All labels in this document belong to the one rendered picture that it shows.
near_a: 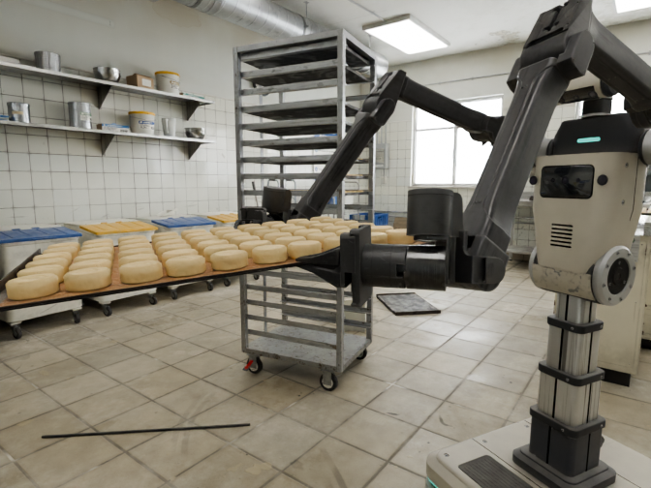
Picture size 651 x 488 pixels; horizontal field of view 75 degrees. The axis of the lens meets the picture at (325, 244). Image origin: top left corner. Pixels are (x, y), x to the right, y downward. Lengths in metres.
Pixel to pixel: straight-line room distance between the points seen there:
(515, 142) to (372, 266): 0.28
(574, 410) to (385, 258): 0.98
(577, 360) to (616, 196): 0.45
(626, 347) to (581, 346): 1.49
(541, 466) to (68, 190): 4.05
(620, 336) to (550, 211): 1.62
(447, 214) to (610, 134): 0.83
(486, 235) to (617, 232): 0.73
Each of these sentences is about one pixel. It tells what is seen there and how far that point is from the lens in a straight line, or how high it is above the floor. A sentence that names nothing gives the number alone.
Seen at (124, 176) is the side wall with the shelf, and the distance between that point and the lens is 4.68.
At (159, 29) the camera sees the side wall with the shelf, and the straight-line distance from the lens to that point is 5.16.
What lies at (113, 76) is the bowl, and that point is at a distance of 4.47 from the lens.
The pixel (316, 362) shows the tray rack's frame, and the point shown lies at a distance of 2.37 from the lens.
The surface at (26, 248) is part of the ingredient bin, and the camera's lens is 3.67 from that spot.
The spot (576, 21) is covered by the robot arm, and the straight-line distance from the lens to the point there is 0.82.
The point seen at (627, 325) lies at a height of 0.35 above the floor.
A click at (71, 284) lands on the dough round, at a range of 0.57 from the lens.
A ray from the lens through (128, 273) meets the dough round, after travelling 0.57.
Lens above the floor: 1.11
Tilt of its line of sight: 8 degrees down
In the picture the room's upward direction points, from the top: straight up
